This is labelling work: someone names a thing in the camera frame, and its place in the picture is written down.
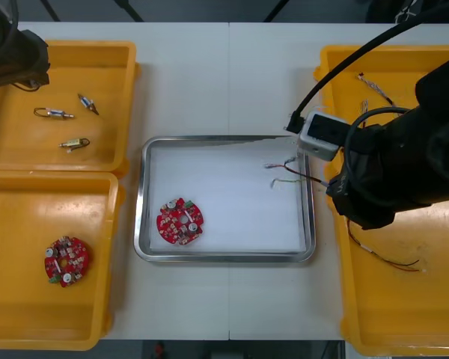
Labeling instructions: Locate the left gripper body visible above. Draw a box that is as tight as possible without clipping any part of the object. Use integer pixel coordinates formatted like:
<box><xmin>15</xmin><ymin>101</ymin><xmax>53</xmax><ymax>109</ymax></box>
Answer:
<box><xmin>10</xmin><ymin>29</ymin><xmax>52</xmax><ymax>89</ymax></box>

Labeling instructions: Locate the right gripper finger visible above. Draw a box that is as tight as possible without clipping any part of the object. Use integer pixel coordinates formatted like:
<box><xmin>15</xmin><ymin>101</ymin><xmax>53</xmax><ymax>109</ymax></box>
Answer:
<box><xmin>325</xmin><ymin>174</ymin><xmax>348</xmax><ymax>198</ymax></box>
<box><xmin>331</xmin><ymin>194</ymin><xmax>397</xmax><ymax>231</ymax></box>

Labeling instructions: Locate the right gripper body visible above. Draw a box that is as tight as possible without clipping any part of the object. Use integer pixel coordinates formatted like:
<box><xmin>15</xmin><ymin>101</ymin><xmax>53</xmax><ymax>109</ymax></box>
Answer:
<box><xmin>339</xmin><ymin>116</ymin><xmax>435</xmax><ymax>215</ymax></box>

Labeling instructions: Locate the red green-yellow wire harness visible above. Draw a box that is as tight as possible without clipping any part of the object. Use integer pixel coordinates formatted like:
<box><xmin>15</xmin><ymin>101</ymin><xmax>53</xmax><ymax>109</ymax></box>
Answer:
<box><xmin>263</xmin><ymin>156</ymin><xmax>329</xmax><ymax>192</ymax></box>

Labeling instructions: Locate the blue label solenoid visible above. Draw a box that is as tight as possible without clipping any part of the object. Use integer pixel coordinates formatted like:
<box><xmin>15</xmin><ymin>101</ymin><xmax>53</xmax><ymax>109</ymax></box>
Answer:
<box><xmin>76</xmin><ymin>93</ymin><xmax>100</xmax><ymax>117</ymax></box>
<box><xmin>33</xmin><ymin>106</ymin><xmax>76</xmax><ymax>121</ymax></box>

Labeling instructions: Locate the steel tray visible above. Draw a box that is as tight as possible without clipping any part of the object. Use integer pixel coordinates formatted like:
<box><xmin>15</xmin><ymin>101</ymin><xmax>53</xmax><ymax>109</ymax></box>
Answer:
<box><xmin>133</xmin><ymin>135</ymin><xmax>317</xmax><ymax>264</ymax></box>

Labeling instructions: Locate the black stand leg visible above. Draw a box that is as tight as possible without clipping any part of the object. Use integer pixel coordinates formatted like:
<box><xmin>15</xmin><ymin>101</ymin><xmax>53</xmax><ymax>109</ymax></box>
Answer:
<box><xmin>263</xmin><ymin>0</ymin><xmax>292</xmax><ymax>22</ymax></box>
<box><xmin>113</xmin><ymin>0</ymin><xmax>144</xmax><ymax>22</ymax></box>
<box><xmin>40</xmin><ymin>0</ymin><xmax>62</xmax><ymax>22</ymax></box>

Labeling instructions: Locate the yellow-orange plastic bin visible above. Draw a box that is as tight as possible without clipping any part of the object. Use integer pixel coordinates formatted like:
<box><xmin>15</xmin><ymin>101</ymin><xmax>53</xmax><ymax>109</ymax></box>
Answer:
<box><xmin>0</xmin><ymin>170</ymin><xmax>126</xmax><ymax>352</ymax></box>
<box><xmin>0</xmin><ymin>40</ymin><xmax>141</xmax><ymax>177</ymax></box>
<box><xmin>323</xmin><ymin>194</ymin><xmax>449</xmax><ymax>358</ymax></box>
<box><xmin>313</xmin><ymin>44</ymin><xmax>449</xmax><ymax>184</ymax></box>

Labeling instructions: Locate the brass solenoid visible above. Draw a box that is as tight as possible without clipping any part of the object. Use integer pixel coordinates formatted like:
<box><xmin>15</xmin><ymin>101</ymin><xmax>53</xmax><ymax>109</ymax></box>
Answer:
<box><xmin>58</xmin><ymin>137</ymin><xmax>92</xmax><ymax>154</ymax></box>

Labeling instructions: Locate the round red circuit board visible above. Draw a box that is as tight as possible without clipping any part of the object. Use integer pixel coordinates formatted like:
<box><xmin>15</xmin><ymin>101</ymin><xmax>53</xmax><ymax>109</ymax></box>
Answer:
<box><xmin>43</xmin><ymin>235</ymin><xmax>93</xmax><ymax>289</ymax></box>
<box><xmin>155</xmin><ymin>197</ymin><xmax>206</xmax><ymax>247</ymax></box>

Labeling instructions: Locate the red black wire harness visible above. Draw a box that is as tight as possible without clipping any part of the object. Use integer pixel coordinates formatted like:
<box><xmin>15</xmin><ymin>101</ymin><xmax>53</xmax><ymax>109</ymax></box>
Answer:
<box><xmin>345</xmin><ymin>218</ymin><xmax>427</xmax><ymax>274</ymax></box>

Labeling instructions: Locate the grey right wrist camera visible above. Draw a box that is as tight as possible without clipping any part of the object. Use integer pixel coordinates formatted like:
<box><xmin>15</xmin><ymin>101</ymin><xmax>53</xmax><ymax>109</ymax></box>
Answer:
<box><xmin>297</xmin><ymin>111</ymin><xmax>350</xmax><ymax>162</ymax></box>

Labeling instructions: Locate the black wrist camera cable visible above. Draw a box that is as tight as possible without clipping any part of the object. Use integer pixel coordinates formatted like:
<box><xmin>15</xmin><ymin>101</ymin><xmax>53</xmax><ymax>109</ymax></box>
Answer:
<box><xmin>343</xmin><ymin>106</ymin><xmax>412</xmax><ymax>153</ymax></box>

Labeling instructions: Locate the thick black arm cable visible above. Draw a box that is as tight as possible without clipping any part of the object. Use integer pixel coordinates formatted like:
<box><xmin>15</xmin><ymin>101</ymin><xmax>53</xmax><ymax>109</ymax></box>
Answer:
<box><xmin>283</xmin><ymin>0</ymin><xmax>449</xmax><ymax>135</ymax></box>

